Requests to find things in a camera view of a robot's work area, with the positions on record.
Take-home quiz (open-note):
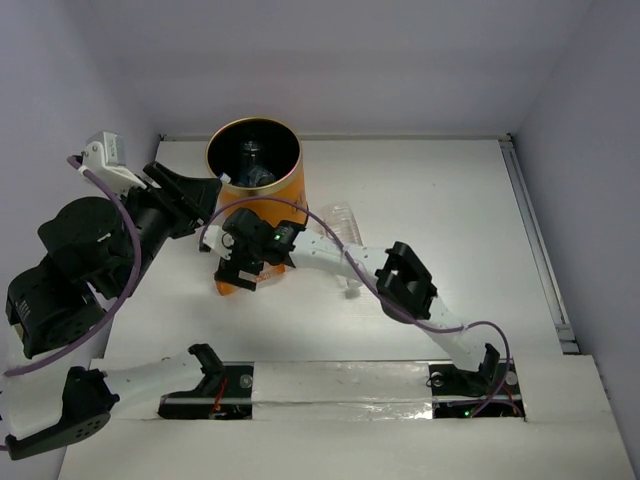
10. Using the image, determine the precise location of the orange label plastic bottle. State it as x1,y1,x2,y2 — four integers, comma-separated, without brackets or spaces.
214,263,286,296

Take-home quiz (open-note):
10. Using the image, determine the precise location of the slim clear plastic bottle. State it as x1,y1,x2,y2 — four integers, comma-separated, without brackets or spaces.
240,139,266,174

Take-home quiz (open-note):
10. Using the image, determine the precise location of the square clear plastic bottle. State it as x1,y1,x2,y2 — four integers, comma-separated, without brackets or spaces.
322,200,366,299

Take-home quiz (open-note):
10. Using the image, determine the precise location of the blue label plastic bottle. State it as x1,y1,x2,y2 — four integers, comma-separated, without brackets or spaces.
219,166,276,188

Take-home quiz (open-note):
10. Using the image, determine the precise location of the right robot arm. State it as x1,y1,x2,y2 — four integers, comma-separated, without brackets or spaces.
200,208,505,398

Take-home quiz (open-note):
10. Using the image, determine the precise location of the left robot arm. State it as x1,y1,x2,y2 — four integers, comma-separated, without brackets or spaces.
1,162,227,461

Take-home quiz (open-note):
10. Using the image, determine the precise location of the orange cylindrical bin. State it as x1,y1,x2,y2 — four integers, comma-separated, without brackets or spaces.
205,117,308,225

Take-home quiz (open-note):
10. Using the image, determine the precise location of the silver taped base bar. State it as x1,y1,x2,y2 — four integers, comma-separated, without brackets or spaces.
158,361,524,421

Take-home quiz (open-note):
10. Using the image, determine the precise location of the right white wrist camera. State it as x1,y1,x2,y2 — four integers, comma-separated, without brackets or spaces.
199,225,234,260

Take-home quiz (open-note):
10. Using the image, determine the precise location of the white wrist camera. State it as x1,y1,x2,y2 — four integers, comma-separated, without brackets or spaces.
199,225,234,260
79,131,147,195

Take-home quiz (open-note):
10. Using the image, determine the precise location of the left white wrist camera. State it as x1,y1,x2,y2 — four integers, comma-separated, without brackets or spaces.
79,131,147,195

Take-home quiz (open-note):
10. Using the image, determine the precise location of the aluminium rail right edge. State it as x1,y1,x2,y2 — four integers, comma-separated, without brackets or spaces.
498,135,582,355

